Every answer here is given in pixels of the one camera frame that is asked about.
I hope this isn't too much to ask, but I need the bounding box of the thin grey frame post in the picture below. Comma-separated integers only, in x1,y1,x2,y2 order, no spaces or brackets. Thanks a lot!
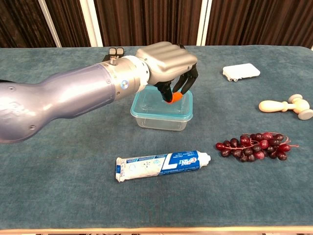
38,0,62,48

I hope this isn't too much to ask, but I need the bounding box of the white blue toothpaste tube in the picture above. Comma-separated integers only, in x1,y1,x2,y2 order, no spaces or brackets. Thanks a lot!
115,150,212,183

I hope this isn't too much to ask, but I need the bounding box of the blue-green table cloth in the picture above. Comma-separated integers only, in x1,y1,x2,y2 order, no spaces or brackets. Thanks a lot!
0,46,313,231

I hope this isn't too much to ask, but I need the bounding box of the wooden toy hammer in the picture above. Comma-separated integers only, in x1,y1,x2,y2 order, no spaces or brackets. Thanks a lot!
258,94,311,120

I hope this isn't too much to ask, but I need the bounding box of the dark brown curtain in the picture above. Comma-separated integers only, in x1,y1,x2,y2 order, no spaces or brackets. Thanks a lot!
0,0,313,48

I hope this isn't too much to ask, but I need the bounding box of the teal plastic container lid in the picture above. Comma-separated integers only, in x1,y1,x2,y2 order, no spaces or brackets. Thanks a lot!
130,85,194,123

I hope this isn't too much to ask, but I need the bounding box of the wide white frame post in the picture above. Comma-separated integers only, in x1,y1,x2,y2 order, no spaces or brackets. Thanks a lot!
79,0,104,47

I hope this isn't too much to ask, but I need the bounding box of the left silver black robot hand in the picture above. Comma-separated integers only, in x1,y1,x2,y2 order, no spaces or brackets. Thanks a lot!
135,41,199,105

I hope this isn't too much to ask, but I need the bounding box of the red grape bunch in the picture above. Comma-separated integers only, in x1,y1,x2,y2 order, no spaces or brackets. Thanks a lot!
215,132,299,163

